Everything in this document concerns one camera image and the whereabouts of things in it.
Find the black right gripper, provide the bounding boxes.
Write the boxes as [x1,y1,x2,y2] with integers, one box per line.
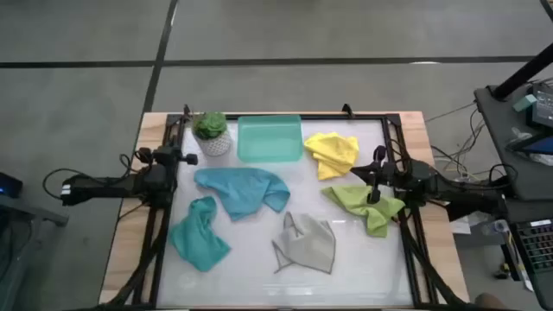
[350,144,397,205]

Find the light blue microfiber towel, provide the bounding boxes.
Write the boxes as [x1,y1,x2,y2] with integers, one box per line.
[193,167,291,222]

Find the grey waffle-weave towel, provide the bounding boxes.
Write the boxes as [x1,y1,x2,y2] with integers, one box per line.
[270,211,337,276]

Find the teal microfiber towel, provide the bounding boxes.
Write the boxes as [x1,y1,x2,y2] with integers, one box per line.
[168,196,232,273]

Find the lime green microfiber towel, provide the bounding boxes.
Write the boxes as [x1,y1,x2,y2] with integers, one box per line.
[320,184,406,238]

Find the yellow microfiber towel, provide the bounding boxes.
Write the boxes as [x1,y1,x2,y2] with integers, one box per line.
[303,131,360,181]

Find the white patterned plant pot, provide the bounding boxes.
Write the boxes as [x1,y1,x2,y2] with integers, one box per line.
[193,129,233,157]

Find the green artificial succulent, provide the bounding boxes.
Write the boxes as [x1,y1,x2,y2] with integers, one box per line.
[192,111,228,140]

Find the translucent teal plastic bin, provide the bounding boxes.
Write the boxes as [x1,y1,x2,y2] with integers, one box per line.
[236,114,304,164]

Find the white paper sheet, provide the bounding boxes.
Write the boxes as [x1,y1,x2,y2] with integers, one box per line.
[448,215,473,237]

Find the clear plastic bottle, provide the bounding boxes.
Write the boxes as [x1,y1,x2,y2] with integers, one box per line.
[481,218,512,238]

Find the grey metal bench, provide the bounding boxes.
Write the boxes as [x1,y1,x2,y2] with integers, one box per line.
[0,194,70,311]

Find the dark grey side desk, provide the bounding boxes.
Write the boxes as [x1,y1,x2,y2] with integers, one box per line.
[474,84,553,202]

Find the black box with blue light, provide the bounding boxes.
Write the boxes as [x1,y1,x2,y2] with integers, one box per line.
[0,171,23,200]

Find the yellow black tool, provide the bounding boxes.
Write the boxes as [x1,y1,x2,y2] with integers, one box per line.
[493,262,513,281]

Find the small teal box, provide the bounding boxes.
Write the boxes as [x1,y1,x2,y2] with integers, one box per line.
[512,93,538,112]

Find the dark tablet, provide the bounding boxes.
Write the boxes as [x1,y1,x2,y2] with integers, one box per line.
[505,129,553,156]

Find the person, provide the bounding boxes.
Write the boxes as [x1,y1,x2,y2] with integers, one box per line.
[474,292,510,311]

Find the black laptop keyboard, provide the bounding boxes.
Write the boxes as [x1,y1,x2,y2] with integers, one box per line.
[512,219,553,274]

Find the black slanted pole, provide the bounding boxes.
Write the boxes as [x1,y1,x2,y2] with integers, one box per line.
[492,42,553,100]

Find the black electronic device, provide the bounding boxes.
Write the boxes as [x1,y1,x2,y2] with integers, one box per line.
[531,83,553,130]

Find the black aluminium frame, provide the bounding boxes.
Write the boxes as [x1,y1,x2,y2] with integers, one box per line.
[99,103,474,311]

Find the tangled floor cables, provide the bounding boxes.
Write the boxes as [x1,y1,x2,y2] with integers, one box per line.
[425,101,519,191]

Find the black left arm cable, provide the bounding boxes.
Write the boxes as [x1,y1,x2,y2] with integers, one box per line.
[41,167,94,200]

